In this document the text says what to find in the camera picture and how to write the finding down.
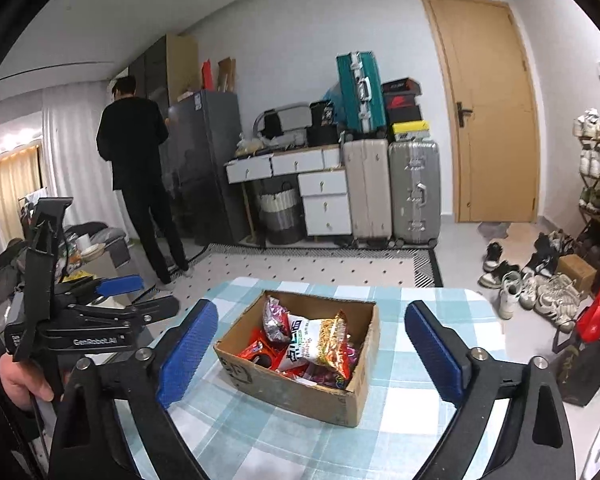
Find white drawer desk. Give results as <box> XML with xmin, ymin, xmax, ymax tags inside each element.
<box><xmin>225</xmin><ymin>145</ymin><xmax>352</xmax><ymax>240</ymax></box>

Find black gold shopping bag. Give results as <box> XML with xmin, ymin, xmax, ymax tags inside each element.
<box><xmin>550</xmin><ymin>330</ymin><xmax>600</xmax><ymax>408</ymax></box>

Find beige hard suitcase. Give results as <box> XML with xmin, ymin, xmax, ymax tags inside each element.
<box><xmin>342</xmin><ymin>139</ymin><xmax>392</xmax><ymax>243</ymax></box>

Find wooden door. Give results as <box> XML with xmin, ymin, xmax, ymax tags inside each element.
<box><xmin>422</xmin><ymin>0</ymin><xmax>541</xmax><ymax>222</ymax></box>

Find dark tall cabinet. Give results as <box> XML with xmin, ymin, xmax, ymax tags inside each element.
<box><xmin>129</xmin><ymin>34</ymin><xmax>201</xmax><ymax>118</ymax></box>

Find stacked shoe boxes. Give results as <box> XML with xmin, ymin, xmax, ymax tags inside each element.
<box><xmin>381</xmin><ymin>78</ymin><xmax>430</xmax><ymax>142</ymax></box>

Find teal hard suitcase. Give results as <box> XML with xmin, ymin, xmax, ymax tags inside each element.
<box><xmin>336</xmin><ymin>51</ymin><xmax>387</xmax><ymax>136</ymax></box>

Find white curtain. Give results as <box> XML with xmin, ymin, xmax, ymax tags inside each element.
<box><xmin>42</xmin><ymin>81</ymin><xmax>136</xmax><ymax>237</ymax></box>

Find silver aluminium suitcase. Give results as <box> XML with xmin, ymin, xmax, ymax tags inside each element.
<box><xmin>388</xmin><ymin>139</ymin><xmax>441</xmax><ymax>247</ymax></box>

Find shoe rack with shoes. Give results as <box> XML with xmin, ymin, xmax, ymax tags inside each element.
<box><xmin>572</xmin><ymin>107</ymin><xmax>600</xmax><ymax>268</ymax></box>

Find person in black clothes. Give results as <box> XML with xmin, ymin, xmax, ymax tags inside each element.
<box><xmin>96</xmin><ymin>75</ymin><xmax>188</xmax><ymax>286</ymax></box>

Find dark grey refrigerator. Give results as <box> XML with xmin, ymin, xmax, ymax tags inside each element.
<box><xmin>160</xmin><ymin>90</ymin><xmax>249</xmax><ymax>245</ymax></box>

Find orange noodle snack bag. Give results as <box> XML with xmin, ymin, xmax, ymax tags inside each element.
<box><xmin>313</xmin><ymin>311</ymin><xmax>351</xmax><ymax>380</ymax></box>

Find black white sneaker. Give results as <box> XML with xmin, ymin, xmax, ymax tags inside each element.
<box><xmin>482</xmin><ymin>242</ymin><xmax>503</xmax><ymax>273</ymax></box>

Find small brown cardboard box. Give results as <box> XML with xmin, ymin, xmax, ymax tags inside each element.
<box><xmin>557</xmin><ymin>254</ymin><xmax>597</xmax><ymax>294</ymax></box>

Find red chocolate cookie pack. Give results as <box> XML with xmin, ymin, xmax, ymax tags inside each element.
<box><xmin>237</xmin><ymin>339</ymin><xmax>284</xmax><ymax>370</ymax></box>

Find purple grape candy bag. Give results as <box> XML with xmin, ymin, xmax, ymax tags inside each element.
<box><xmin>262</xmin><ymin>296</ymin><xmax>291</xmax><ymax>344</ymax></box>

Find blue plaid tablecloth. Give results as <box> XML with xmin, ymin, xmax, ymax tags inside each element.
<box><xmin>114</xmin><ymin>276</ymin><xmax>512</xmax><ymax>480</ymax></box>

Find white high-top sneaker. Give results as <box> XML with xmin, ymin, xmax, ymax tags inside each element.
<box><xmin>498</xmin><ymin>271</ymin><xmax>522</xmax><ymax>321</ymax></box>

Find white red snack bag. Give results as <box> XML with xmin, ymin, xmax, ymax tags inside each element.
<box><xmin>277</xmin><ymin>314</ymin><xmax>321</xmax><ymax>372</ymax></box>

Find woven laundry basket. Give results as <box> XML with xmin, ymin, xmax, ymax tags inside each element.
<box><xmin>257</xmin><ymin>181</ymin><xmax>306</xmax><ymax>245</ymax></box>

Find person's left hand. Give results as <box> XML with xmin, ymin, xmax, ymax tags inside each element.
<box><xmin>0</xmin><ymin>353</ymin><xmax>54</xmax><ymax>411</ymax></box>

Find dotted black bordered rug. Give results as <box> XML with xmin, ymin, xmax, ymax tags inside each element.
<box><xmin>174</xmin><ymin>244</ymin><xmax>443</xmax><ymax>292</ymax></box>

